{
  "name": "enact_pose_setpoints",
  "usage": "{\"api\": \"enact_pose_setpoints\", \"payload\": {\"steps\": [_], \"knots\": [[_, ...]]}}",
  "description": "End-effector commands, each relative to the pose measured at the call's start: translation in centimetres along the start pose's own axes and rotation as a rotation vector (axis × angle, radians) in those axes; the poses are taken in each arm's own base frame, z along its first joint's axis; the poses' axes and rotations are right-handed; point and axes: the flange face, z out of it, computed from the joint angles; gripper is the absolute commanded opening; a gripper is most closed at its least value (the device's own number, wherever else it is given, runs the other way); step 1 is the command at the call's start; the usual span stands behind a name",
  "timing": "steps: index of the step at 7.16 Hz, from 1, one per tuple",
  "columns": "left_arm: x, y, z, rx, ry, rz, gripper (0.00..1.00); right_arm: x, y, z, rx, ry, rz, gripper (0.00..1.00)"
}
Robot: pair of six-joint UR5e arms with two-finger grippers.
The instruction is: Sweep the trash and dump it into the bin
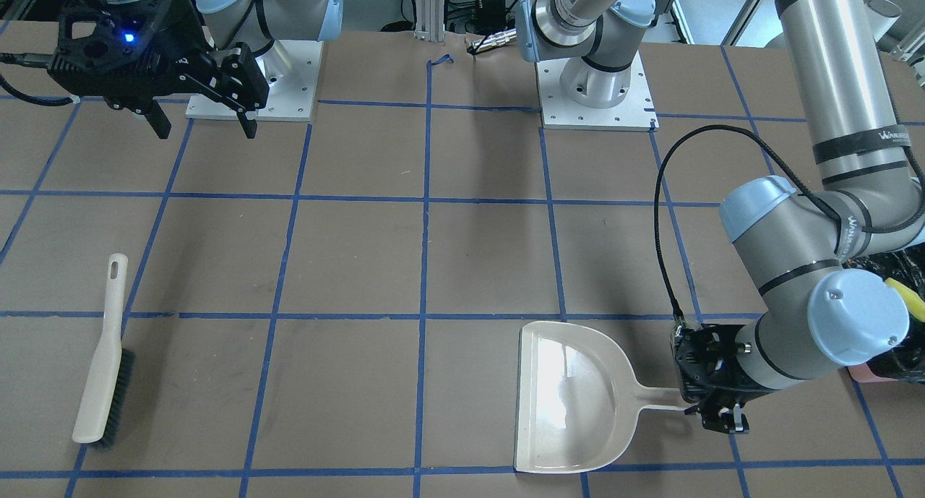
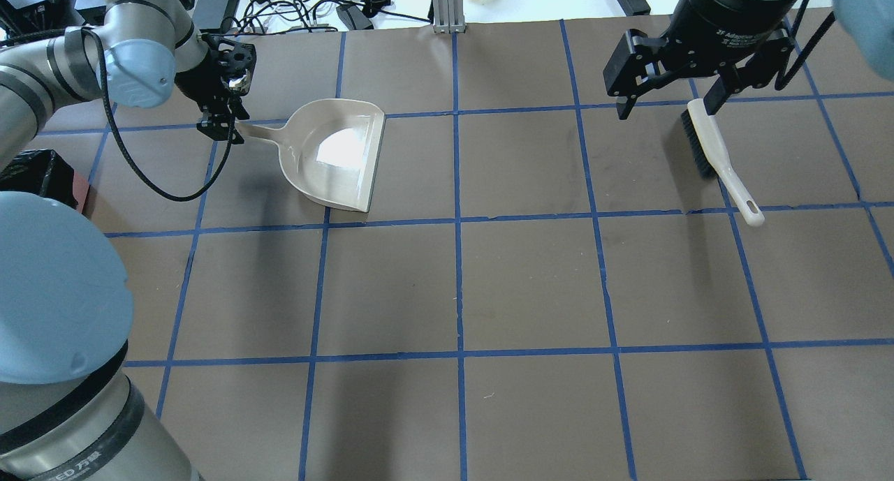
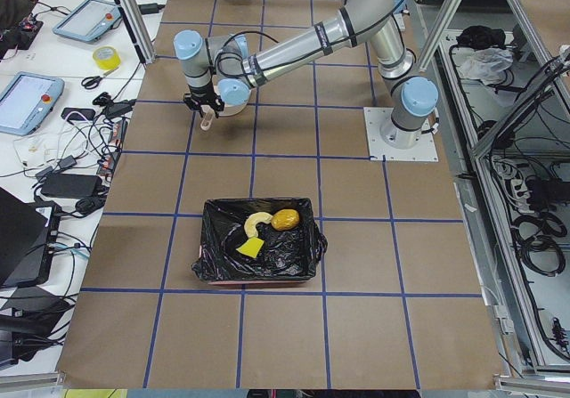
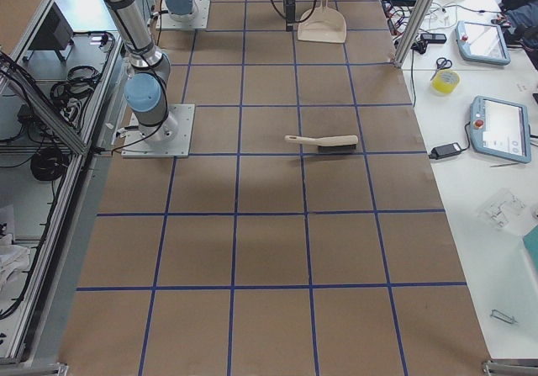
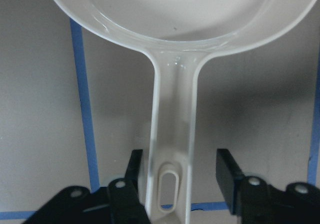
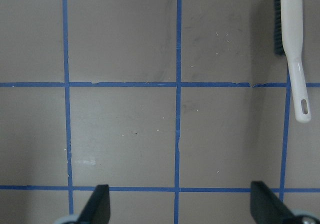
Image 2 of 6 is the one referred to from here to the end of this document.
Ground white hand brush black bristles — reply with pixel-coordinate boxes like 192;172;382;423
681;98;764;227

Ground black electronics box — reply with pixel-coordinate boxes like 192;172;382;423
2;0;106;35

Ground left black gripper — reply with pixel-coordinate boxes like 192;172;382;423
175;34;258;146

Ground beige plastic dustpan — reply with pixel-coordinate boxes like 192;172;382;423
239;98;386;213

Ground aluminium frame post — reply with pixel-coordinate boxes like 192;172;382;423
432;0;467;34

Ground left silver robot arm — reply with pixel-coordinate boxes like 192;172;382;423
2;0;256;480

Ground bin with black bag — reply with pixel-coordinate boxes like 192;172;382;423
1;149;90;214

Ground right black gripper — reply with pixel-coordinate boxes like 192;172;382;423
603;0;796;119

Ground black power adapter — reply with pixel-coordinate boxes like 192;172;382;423
192;0;240;34

